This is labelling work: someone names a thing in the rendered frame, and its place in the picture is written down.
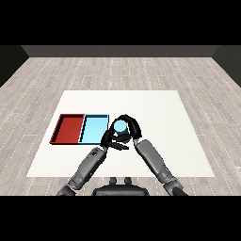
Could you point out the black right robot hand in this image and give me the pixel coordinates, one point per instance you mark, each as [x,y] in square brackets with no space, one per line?
[134,127]

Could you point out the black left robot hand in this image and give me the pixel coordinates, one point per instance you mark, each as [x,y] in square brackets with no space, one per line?
[109,141]

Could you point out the blue can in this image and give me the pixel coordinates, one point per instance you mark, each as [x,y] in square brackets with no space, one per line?
[120,129]

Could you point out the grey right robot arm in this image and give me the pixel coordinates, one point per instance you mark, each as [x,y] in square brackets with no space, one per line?
[153,160]

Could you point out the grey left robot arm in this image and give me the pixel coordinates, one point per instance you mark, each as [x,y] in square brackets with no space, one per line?
[89,166]

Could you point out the light blue shallow open box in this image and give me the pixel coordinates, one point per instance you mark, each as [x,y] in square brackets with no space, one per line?
[93,128]

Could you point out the red shallow open box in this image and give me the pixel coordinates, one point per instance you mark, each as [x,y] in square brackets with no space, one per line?
[67,129]

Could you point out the dark grey robot body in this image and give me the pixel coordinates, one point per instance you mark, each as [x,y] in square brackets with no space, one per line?
[120,189]

